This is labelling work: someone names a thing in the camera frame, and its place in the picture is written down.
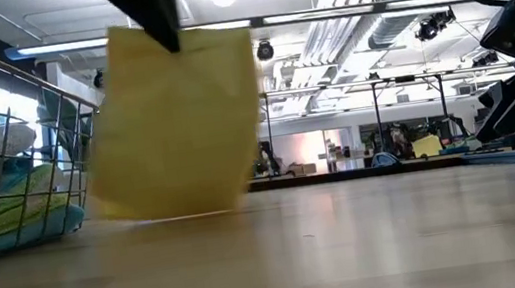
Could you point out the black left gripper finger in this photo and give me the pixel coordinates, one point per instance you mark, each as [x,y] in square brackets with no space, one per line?
[150,7]

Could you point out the yellow microfiber towel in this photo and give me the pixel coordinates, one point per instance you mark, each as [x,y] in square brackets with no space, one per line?
[174,125]

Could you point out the black ceiling spotlight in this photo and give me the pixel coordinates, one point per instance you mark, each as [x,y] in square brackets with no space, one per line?
[485,59]
[99,79]
[265,50]
[433,26]

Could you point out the yellow background object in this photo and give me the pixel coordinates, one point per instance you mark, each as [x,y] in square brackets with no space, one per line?
[427,146]

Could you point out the long ceiling light strip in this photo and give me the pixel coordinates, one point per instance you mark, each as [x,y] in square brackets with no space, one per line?
[62,46]

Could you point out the blue rounded background object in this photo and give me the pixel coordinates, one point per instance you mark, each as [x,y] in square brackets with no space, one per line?
[383,159]

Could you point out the black device on desk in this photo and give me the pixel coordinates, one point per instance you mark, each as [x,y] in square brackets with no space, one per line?
[267,160]

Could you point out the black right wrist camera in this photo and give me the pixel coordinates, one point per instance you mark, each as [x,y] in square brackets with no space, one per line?
[512,32]

